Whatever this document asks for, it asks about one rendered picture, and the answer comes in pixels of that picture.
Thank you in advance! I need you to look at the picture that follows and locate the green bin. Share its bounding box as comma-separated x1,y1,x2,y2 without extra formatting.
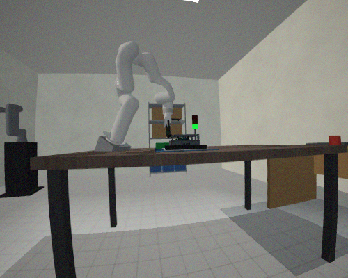
155,142,169,149

